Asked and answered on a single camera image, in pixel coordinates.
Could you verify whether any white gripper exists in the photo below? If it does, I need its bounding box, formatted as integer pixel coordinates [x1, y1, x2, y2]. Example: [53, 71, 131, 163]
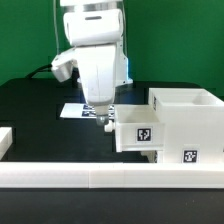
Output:
[75, 44, 116, 126]

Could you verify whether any white drawer box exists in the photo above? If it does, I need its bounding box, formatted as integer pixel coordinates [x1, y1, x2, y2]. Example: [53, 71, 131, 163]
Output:
[141, 151, 157, 163]
[104, 104, 165, 152]

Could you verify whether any white drawer cabinet frame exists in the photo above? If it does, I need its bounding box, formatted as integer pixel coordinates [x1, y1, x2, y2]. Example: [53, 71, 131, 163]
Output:
[148, 88, 224, 164]

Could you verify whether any white drawer box front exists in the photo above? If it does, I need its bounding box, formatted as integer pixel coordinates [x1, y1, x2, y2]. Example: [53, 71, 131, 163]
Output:
[141, 151, 157, 163]

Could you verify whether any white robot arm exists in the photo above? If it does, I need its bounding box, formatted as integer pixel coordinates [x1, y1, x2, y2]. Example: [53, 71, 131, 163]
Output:
[60, 0, 131, 126]

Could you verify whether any white marker sheet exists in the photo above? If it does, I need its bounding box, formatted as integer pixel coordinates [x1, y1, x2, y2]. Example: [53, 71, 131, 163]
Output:
[59, 102, 116, 119]

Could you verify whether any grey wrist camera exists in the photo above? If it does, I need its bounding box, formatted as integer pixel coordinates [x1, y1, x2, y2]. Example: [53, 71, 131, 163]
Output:
[51, 48, 77, 82]

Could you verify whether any black cable on table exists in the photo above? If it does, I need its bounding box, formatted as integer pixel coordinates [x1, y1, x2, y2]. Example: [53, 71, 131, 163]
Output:
[25, 64, 54, 80]

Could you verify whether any white obstacle fence wall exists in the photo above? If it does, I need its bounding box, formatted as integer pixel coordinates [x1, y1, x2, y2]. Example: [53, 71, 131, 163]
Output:
[0, 127, 224, 188]

